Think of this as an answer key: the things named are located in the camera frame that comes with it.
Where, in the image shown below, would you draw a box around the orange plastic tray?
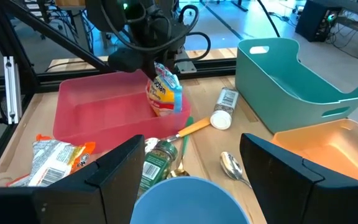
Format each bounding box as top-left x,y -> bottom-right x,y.
271,118 -> 358,185

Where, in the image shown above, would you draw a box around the black computer case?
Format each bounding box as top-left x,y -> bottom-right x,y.
295,0 -> 344,44

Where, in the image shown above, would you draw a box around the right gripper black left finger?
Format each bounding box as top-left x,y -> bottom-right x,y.
34,134 -> 145,224

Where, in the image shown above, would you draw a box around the blue bowl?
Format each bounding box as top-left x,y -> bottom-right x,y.
130,176 -> 250,224

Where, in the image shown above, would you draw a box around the silver metal bracket plate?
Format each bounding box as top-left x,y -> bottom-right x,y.
175,57 -> 198,75

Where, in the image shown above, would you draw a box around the white orange ramen packet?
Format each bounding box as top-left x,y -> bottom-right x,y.
6,133 -> 96,188

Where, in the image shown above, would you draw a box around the silver aluminium extrusion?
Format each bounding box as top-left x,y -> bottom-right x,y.
3,55 -> 23,125

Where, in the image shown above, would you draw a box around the black floor cable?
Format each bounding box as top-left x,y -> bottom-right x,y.
256,0 -> 281,38

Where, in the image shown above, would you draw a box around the red handled metal spoon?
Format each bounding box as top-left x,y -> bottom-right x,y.
219,151 -> 252,190

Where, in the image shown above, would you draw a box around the blue ramen noodle packet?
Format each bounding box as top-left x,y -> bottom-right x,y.
145,61 -> 183,118

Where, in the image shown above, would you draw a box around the green handled gold spoon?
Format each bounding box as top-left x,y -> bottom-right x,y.
165,116 -> 195,179

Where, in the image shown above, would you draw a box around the orange handled metal spoon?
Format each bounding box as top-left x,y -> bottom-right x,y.
144,116 -> 212,154

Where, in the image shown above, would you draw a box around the pink plastic tray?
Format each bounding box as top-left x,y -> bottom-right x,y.
53,68 -> 192,155

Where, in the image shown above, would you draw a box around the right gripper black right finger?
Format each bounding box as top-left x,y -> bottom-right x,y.
239,133 -> 358,224

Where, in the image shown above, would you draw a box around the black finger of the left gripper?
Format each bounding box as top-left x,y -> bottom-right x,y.
108,48 -> 158,82
168,49 -> 186,68

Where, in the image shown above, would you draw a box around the green label spice jar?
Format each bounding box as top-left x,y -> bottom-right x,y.
137,139 -> 179,198

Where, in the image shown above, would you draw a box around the green plastic storage bin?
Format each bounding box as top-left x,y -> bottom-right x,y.
234,37 -> 358,134

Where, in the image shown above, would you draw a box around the white lid spice jar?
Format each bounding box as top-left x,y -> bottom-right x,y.
209,87 -> 239,131

